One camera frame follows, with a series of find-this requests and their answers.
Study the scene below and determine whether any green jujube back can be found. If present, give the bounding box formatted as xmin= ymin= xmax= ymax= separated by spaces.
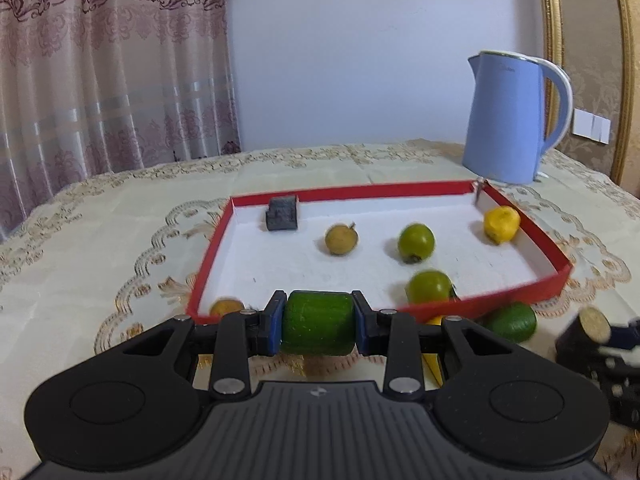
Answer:
xmin=397 ymin=223 xmax=435 ymax=263

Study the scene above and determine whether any brown longan at tray edge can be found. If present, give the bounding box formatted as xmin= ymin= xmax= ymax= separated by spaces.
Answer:
xmin=209 ymin=298 xmax=244 ymax=318

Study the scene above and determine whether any yellow fruit piece in tray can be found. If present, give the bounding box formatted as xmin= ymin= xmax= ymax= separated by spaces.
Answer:
xmin=483 ymin=206 xmax=521 ymax=245

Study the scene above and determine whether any green cucumber piece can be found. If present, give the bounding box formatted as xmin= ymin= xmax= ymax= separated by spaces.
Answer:
xmin=281 ymin=290 xmax=355 ymax=356

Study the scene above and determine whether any pink patterned curtain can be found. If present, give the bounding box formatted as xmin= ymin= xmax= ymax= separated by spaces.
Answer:
xmin=1 ymin=0 xmax=241 ymax=235

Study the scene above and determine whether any red shallow cardboard tray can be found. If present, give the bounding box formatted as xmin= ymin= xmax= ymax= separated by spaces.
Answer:
xmin=186 ymin=181 xmax=573 ymax=323

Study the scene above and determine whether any light blue electric kettle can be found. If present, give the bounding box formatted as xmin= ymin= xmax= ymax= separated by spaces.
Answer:
xmin=462 ymin=50 xmax=574 ymax=184

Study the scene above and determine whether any green jujube front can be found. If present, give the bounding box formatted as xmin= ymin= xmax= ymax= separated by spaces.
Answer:
xmin=405 ymin=270 xmax=458 ymax=304

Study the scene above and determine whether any green jujube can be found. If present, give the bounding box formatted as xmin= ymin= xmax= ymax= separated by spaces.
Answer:
xmin=397 ymin=223 xmax=435 ymax=263
xmin=405 ymin=270 xmax=458 ymax=304

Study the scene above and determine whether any green cucumber half on table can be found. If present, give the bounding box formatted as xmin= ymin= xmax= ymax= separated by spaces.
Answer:
xmin=483 ymin=302 xmax=537 ymax=344

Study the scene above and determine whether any black sugarcane piece in tray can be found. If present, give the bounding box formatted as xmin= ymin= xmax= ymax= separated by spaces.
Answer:
xmin=265 ymin=195 xmax=298 ymax=232

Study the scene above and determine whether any white wall switch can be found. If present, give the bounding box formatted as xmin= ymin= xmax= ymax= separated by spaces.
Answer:
xmin=572 ymin=108 xmax=611 ymax=145

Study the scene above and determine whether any gold mirror frame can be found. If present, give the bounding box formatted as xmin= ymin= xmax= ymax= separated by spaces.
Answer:
xmin=541 ymin=0 xmax=639 ymax=195

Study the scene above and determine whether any yellow starfruit piece on table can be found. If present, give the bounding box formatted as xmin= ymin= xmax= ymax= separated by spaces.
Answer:
xmin=422 ymin=315 xmax=444 ymax=387

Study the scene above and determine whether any brown longan with stem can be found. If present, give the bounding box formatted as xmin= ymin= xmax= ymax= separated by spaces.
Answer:
xmin=324 ymin=223 xmax=359 ymax=256

